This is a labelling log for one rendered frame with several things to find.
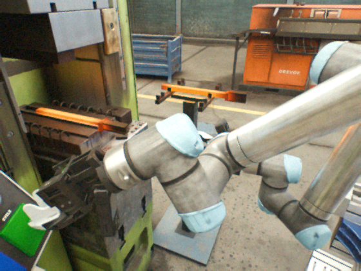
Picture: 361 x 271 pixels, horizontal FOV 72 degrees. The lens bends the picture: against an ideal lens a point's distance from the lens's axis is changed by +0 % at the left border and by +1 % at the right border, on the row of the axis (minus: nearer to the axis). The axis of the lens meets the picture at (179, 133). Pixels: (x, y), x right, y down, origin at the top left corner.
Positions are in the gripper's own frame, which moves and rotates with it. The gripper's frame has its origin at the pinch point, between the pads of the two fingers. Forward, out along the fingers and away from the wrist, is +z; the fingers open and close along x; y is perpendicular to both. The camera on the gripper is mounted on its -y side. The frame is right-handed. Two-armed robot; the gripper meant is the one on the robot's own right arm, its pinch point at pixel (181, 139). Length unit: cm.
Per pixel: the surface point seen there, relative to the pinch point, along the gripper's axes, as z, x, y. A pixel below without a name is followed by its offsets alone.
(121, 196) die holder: 24.7, -3.0, 30.3
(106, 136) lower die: 30.7, 1.0, 5.9
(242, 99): -11.7, 45.4, 1.1
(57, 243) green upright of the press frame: 45, -22, 46
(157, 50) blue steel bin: 182, 341, 46
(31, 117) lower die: 61, -4, 1
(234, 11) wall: 133, 755, 5
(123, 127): 20.7, -1.6, -1.2
